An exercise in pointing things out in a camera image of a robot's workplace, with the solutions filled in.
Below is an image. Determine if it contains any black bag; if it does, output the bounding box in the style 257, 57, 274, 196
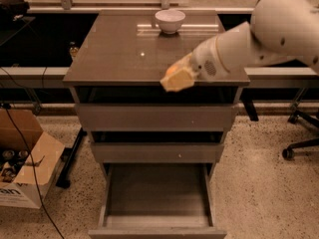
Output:
0, 0, 30, 22

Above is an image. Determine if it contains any grey open bottom drawer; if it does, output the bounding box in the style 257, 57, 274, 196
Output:
89, 163, 226, 239

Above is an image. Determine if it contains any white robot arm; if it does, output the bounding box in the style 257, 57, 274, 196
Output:
160, 0, 319, 92

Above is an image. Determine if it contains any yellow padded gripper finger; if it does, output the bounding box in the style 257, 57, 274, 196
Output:
160, 68, 195, 92
172, 53, 191, 69

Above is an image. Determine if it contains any grey middle drawer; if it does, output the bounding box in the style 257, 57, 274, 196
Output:
91, 131, 224, 163

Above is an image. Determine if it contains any open cardboard box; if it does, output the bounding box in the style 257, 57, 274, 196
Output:
0, 109, 65, 209

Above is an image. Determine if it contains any black power cable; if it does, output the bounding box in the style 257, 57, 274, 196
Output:
0, 65, 66, 239

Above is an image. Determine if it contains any grey drawer cabinet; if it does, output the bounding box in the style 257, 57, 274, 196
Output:
62, 9, 251, 239

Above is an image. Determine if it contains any small glass bottle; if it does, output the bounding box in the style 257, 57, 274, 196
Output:
69, 42, 79, 59

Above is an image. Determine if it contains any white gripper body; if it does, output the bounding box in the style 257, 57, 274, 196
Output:
190, 37, 229, 82

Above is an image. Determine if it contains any white ceramic bowl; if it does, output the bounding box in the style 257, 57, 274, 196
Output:
155, 10, 185, 34

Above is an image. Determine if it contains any orange fruit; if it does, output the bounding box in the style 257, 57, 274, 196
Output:
165, 65, 179, 77

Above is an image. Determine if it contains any grey top drawer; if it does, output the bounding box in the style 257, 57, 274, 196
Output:
76, 86, 237, 131

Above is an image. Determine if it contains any black table leg stand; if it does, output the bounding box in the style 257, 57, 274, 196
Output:
56, 128, 87, 189

